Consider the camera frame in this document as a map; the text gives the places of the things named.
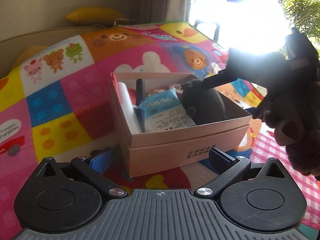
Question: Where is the colourful cartoon play mat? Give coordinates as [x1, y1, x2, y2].
[0, 21, 320, 240]

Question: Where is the potted palm plant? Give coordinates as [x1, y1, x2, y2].
[279, 0, 319, 43]

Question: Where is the gloved right hand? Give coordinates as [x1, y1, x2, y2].
[264, 82, 319, 180]

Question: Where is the black cylinder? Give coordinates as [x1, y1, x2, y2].
[135, 79, 145, 133]

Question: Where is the black plush toy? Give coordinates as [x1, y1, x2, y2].
[180, 79, 226, 125]

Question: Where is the white foam rocket toy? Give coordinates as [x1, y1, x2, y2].
[112, 73, 142, 134]

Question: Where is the toy pudding cake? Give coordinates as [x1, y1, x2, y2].
[169, 83, 183, 94]

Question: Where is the yellow pillow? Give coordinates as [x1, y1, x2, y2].
[10, 45, 48, 71]
[65, 7, 126, 27]

